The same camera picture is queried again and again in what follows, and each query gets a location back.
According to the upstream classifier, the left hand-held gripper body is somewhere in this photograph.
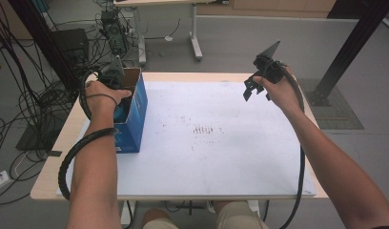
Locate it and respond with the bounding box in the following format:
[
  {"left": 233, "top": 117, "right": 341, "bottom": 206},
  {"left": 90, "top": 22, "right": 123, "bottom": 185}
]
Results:
[{"left": 98, "top": 55, "right": 125, "bottom": 91}]

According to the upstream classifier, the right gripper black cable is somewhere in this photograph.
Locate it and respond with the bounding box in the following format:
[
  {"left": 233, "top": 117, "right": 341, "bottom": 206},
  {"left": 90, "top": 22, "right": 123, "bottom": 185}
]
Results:
[{"left": 277, "top": 68, "right": 307, "bottom": 229}]

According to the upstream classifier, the wooden table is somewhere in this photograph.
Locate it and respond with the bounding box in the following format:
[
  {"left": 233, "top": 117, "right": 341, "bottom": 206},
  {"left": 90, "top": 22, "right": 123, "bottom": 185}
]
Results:
[{"left": 30, "top": 72, "right": 330, "bottom": 229}]

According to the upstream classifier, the white background desk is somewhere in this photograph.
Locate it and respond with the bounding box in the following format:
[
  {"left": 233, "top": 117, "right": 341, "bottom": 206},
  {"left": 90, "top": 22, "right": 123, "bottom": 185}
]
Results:
[{"left": 113, "top": 0, "right": 230, "bottom": 67}]

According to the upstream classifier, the black frame post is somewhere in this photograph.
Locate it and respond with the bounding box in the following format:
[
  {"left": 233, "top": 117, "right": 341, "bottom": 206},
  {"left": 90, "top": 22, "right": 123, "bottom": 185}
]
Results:
[
  {"left": 8, "top": 0, "right": 82, "bottom": 96},
  {"left": 305, "top": 0, "right": 389, "bottom": 108}
]

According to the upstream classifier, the person's right hand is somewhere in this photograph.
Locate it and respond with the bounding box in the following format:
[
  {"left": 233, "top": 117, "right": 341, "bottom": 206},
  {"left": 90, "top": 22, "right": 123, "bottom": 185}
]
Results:
[{"left": 253, "top": 67, "right": 305, "bottom": 113}]

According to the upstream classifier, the grey floor mat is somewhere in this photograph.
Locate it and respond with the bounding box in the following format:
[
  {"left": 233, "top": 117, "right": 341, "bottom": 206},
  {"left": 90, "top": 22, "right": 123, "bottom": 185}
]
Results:
[{"left": 298, "top": 78, "right": 364, "bottom": 131}]

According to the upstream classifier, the person's left leg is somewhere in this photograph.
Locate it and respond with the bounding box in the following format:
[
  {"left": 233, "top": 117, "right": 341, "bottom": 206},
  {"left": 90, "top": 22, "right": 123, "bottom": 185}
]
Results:
[{"left": 142, "top": 208, "right": 181, "bottom": 229}]

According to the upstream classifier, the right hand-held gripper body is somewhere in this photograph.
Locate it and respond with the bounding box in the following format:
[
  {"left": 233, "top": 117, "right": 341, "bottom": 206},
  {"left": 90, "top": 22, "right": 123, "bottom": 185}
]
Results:
[{"left": 253, "top": 40, "right": 288, "bottom": 85}]

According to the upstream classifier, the blue cardboard box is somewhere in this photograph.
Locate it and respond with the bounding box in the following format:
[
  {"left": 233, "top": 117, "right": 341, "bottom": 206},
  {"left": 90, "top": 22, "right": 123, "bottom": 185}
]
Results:
[{"left": 113, "top": 67, "right": 149, "bottom": 155}]

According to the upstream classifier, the black floor base plate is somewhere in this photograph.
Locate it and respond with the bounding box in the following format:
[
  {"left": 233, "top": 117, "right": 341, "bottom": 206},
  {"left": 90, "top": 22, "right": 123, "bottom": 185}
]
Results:
[{"left": 15, "top": 122, "right": 63, "bottom": 153}]

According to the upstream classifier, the person's left hand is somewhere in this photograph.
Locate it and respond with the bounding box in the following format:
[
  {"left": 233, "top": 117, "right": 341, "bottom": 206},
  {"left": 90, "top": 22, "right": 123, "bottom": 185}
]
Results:
[{"left": 84, "top": 80, "right": 133, "bottom": 116}]

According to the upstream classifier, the person's leg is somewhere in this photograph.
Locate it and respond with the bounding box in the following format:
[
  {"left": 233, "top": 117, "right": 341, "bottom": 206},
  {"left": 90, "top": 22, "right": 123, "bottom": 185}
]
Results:
[
  {"left": 214, "top": 200, "right": 269, "bottom": 229},
  {"left": 142, "top": 208, "right": 181, "bottom": 229}
]

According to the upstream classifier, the black box on floor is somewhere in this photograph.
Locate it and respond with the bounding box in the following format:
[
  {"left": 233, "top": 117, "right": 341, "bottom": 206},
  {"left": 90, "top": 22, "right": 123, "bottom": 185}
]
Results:
[{"left": 51, "top": 28, "right": 91, "bottom": 66}]

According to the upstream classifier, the tangle of black floor cables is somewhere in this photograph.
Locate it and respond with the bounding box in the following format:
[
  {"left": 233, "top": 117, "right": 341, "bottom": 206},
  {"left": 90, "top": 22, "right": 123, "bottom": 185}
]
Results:
[{"left": 0, "top": 0, "right": 103, "bottom": 206}]

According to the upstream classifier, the white table mat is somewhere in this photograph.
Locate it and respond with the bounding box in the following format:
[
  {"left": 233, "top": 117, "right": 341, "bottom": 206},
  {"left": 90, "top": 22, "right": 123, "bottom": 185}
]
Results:
[{"left": 55, "top": 80, "right": 317, "bottom": 198}]

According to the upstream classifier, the black wrist band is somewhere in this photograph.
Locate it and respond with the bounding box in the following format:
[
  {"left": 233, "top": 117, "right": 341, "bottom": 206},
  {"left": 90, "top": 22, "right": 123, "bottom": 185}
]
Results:
[{"left": 85, "top": 93, "right": 119, "bottom": 108}]

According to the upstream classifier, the person's right leg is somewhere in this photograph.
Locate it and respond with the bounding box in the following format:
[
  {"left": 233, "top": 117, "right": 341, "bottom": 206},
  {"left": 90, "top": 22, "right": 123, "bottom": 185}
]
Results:
[{"left": 214, "top": 200, "right": 269, "bottom": 229}]

